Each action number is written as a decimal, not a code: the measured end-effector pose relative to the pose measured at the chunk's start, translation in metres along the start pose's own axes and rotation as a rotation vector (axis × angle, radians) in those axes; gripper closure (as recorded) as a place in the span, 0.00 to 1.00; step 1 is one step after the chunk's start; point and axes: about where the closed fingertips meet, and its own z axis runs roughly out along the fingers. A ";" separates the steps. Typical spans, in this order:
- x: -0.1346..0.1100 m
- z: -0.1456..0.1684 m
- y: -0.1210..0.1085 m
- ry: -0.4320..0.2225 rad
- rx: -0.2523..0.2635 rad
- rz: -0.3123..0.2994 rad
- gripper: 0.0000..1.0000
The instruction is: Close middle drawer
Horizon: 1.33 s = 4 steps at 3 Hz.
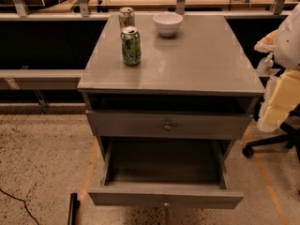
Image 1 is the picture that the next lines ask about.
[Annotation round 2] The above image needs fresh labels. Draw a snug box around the grey drawer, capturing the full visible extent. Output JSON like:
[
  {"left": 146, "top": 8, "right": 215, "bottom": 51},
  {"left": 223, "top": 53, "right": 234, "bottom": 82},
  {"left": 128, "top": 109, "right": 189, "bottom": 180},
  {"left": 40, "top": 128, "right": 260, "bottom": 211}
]
[
  {"left": 88, "top": 140, "right": 244, "bottom": 209},
  {"left": 86, "top": 110, "right": 252, "bottom": 140}
]

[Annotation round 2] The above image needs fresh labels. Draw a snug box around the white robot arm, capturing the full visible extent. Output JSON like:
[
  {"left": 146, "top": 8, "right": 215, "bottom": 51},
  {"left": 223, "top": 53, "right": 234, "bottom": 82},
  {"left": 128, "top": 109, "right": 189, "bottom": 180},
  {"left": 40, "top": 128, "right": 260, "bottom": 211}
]
[{"left": 254, "top": 4, "right": 300, "bottom": 132}]

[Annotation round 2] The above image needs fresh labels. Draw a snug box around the grey wooden drawer cabinet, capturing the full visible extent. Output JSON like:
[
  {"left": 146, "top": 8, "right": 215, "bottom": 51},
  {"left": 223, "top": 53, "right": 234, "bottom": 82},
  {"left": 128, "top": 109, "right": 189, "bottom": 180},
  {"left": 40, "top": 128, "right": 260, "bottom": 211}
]
[{"left": 78, "top": 15, "right": 264, "bottom": 154}]

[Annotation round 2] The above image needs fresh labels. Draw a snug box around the grey top drawer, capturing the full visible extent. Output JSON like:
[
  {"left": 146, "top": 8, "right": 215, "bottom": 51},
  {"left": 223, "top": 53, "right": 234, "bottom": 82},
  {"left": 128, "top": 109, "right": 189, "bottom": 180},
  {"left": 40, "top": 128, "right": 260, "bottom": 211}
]
[{"left": 86, "top": 110, "right": 252, "bottom": 140}]

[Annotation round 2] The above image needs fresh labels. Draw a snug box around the green soda can front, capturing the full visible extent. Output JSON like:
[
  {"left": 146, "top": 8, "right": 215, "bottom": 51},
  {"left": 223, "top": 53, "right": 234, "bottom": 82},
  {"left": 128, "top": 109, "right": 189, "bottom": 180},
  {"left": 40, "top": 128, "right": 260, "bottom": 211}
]
[{"left": 121, "top": 26, "right": 142, "bottom": 66}]

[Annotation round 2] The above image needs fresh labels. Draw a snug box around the white ceramic bowl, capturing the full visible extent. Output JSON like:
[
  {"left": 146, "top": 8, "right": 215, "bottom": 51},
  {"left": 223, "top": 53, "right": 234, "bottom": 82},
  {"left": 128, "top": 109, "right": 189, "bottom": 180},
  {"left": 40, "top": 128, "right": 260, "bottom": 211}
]
[{"left": 153, "top": 12, "right": 183, "bottom": 36}]

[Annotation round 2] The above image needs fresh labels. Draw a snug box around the green white soda can rear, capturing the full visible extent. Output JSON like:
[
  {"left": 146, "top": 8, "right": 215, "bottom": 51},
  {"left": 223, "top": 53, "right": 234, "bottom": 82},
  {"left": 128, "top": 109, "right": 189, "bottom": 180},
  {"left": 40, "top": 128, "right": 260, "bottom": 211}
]
[{"left": 119, "top": 7, "right": 135, "bottom": 28}]

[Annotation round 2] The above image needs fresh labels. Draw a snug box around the clear sanitizer pump bottle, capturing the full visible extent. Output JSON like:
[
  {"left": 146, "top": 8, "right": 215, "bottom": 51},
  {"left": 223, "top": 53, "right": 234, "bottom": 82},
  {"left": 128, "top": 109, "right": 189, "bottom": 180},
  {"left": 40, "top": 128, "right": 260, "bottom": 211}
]
[{"left": 256, "top": 52, "right": 274, "bottom": 75}]

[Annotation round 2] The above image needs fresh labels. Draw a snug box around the black bar on floor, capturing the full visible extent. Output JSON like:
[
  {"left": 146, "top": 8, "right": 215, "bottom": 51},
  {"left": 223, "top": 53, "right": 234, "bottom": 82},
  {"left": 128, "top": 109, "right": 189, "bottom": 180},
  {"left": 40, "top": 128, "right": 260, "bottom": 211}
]
[{"left": 67, "top": 193, "right": 79, "bottom": 225}]

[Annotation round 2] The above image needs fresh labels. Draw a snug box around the black office chair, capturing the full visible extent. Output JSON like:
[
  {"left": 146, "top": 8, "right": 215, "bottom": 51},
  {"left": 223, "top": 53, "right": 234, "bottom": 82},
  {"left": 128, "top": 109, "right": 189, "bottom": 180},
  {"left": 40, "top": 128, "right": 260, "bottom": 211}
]
[{"left": 242, "top": 67, "right": 300, "bottom": 161}]

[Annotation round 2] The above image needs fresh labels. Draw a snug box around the grey metal rail shelf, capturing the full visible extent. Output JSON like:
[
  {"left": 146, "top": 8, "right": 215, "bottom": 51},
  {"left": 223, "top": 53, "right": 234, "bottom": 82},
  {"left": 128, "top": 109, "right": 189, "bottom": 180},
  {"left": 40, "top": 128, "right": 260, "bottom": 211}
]
[{"left": 0, "top": 69, "right": 83, "bottom": 90}]

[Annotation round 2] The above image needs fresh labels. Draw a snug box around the black floor cable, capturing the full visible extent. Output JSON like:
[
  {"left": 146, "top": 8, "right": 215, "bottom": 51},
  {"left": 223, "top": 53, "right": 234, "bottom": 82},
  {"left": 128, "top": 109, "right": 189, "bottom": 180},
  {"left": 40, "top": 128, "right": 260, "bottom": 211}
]
[{"left": 0, "top": 187, "right": 41, "bottom": 225}]

